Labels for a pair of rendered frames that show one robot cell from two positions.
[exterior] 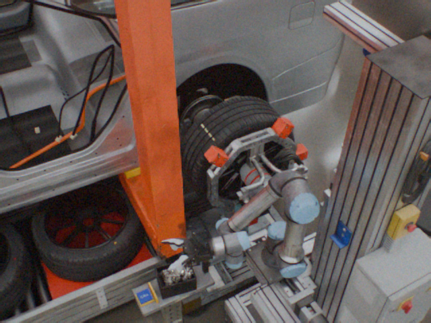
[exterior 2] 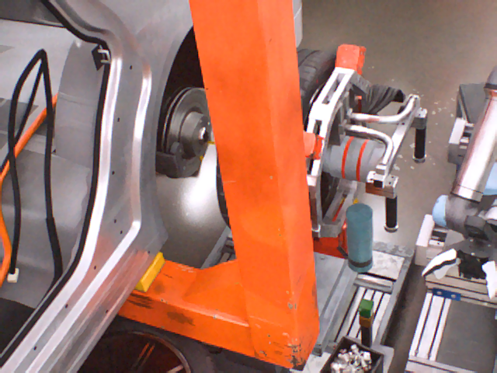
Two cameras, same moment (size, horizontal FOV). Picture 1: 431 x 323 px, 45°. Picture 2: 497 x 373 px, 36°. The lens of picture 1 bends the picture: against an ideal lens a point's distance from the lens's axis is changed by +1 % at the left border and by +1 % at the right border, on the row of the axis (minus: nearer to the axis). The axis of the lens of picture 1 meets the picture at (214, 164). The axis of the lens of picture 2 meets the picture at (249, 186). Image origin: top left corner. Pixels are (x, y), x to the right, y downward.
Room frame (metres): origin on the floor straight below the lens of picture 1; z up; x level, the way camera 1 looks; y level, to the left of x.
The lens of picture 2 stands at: (0.55, 1.06, 2.49)
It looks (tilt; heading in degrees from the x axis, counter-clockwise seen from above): 42 degrees down; 327
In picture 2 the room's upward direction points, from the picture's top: 9 degrees counter-clockwise
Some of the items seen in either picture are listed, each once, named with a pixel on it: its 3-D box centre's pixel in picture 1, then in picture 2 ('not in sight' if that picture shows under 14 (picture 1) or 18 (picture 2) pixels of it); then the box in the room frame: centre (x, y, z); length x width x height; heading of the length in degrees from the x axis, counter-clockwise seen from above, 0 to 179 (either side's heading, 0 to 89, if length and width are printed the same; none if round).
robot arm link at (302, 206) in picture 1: (294, 232); not in sight; (1.31, -0.34, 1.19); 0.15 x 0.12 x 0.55; 15
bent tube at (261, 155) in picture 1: (281, 157); (381, 99); (1.91, -0.36, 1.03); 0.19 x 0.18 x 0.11; 27
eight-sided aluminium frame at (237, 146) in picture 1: (252, 171); (336, 155); (1.98, -0.21, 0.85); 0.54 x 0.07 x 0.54; 117
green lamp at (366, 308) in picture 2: not in sight; (366, 308); (1.58, 0.05, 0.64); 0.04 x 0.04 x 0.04; 27
